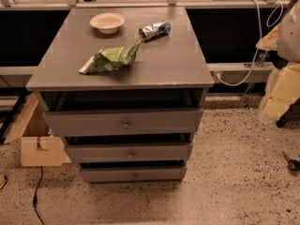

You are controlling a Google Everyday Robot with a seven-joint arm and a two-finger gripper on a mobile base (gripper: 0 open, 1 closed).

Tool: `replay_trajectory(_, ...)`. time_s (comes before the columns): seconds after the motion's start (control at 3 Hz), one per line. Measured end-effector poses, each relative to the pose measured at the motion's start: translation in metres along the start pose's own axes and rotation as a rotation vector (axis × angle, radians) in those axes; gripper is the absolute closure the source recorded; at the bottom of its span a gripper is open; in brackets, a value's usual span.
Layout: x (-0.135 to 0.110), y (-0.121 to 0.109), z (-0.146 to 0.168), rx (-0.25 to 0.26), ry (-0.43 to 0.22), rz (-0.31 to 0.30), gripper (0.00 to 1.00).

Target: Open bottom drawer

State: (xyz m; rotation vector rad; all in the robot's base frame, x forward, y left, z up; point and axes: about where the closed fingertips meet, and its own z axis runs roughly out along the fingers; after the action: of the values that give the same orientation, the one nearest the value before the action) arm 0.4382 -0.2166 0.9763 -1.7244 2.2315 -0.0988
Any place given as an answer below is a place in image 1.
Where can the grey top drawer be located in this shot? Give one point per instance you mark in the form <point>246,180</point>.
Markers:
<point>126,122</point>

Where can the black tool on floor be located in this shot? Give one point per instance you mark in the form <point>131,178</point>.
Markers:
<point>293,164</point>

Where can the white bowl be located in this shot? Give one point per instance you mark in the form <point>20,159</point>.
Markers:
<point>107,23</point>

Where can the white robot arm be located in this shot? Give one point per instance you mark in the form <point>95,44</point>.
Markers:
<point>283,85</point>

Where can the grey drawer cabinet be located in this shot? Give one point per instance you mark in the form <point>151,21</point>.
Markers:
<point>168,73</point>

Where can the grey drawer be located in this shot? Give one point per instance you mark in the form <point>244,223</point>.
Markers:
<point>126,122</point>
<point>125,174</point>
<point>129,152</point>

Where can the green chip bag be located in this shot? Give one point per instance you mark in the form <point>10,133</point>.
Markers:
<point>111,59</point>

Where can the grey bottom drawer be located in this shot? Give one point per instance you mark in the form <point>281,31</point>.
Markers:
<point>125,174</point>

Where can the grey middle drawer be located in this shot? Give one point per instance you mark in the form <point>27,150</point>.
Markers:
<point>129,152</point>

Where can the wooden box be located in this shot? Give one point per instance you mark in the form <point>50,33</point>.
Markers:
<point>38,146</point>

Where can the crushed silver blue can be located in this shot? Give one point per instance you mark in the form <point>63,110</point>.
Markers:
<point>154,30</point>

